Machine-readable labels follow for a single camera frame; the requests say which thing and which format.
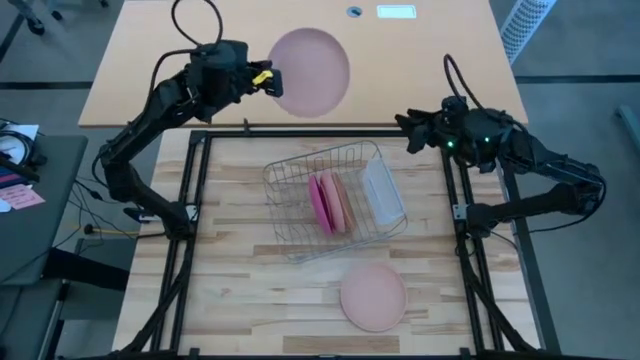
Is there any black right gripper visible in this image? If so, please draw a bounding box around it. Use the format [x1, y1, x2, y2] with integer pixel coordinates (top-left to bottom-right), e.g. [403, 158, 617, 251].
[394, 97, 511, 169]

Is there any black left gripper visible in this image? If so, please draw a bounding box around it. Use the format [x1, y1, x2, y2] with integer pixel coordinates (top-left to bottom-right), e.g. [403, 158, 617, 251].
[187, 42, 285, 124]

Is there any peach plate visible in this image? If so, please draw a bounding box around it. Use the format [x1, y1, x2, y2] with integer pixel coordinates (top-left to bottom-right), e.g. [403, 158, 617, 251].
[267, 27, 351, 120]
[339, 262, 409, 334]

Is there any orange plate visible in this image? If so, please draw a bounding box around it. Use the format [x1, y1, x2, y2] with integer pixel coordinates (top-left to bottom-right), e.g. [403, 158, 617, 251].
[333, 172, 359, 234]

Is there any magenta plate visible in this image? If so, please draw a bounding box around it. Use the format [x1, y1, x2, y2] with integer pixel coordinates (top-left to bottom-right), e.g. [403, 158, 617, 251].
[307, 174, 334, 239]

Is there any grey wire dish rack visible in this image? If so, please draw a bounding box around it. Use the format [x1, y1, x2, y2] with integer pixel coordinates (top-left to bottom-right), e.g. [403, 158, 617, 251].
[263, 139, 409, 265]

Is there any tan desk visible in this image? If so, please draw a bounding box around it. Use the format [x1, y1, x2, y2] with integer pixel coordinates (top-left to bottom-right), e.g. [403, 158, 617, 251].
[78, 0, 530, 128]

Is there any translucent white cutlery holder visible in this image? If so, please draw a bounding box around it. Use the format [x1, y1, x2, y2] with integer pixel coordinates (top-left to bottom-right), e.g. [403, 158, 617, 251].
[362, 157, 407, 227]

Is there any white desk socket plate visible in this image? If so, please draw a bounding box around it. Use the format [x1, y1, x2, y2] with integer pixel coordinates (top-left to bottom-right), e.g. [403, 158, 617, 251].
[375, 4, 418, 20]

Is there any silver perforated computer case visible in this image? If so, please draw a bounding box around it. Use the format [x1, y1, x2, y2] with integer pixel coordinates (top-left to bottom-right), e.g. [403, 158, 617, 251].
[501, 0, 558, 65]

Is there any small black electronics box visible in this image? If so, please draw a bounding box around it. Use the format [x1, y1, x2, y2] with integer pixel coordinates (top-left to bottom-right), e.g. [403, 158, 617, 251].
[123, 207, 160, 224]

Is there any black-tipped yellow rod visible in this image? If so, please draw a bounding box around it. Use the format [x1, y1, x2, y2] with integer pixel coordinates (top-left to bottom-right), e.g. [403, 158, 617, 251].
[83, 224, 141, 237]

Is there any black office chair base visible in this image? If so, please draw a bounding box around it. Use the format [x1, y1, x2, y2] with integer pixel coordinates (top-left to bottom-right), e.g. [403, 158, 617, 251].
[0, 0, 66, 37]

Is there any white paper sheet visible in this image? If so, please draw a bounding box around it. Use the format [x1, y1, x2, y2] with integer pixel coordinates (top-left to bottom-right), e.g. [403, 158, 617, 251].
[0, 123, 40, 166]

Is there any black desk support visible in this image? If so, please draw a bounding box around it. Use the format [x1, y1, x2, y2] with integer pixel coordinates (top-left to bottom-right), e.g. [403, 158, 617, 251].
[42, 245, 131, 294]

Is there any pink paper note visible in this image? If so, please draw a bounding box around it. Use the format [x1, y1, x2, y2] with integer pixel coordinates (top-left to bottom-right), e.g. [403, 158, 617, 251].
[0, 182, 46, 211]

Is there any grey side desk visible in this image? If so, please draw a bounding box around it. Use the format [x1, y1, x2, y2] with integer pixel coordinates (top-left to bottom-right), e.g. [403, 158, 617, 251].
[0, 133, 90, 287]

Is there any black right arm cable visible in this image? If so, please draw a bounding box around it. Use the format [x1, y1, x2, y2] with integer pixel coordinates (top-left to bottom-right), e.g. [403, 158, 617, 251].
[443, 53, 485, 112]

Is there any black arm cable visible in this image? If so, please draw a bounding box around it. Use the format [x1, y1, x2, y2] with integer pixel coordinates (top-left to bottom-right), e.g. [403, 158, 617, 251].
[148, 0, 224, 99]
[443, 53, 485, 112]

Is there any black metal table frame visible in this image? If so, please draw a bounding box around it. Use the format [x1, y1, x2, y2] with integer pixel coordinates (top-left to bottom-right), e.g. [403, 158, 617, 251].
[112, 116, 564, 360]

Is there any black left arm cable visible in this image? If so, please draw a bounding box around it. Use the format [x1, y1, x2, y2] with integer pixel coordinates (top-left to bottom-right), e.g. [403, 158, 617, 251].
[148, 0, 224, 99]

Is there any black floor cable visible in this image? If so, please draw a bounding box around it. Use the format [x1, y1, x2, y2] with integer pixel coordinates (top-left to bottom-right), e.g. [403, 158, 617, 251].
[69, 174, 169, 241]

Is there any black cable bundle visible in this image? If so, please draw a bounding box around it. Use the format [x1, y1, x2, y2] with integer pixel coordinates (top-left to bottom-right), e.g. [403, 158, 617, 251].
[0, 128, 49, 184]

